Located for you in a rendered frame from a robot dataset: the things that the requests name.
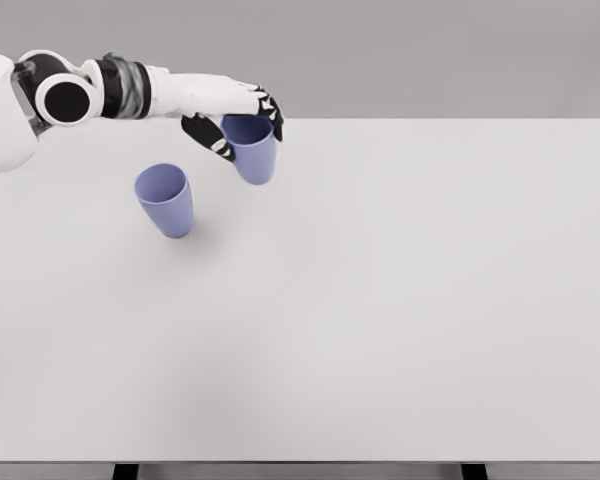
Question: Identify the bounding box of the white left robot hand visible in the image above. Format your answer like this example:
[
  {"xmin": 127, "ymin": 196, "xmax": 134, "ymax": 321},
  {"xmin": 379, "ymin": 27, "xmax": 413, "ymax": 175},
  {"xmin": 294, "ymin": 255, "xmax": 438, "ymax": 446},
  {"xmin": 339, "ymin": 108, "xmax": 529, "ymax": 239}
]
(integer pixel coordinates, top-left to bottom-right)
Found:
[{"xmin": 175, "ymin": 72, "xmax": 285, "ymax": 163}]

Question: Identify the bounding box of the blue plastic cup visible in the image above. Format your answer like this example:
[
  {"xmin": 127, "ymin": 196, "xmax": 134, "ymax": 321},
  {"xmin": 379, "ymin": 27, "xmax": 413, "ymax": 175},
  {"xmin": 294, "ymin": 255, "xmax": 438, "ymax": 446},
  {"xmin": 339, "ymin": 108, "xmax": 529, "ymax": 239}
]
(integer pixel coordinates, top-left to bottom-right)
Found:
[
  {"xmin": 220, "ymin": 113, "xmax": 279, "ymax": 187},
  {"xmin": 133, "ymin": 162, "xmax": 195, "ymax": 241}
]

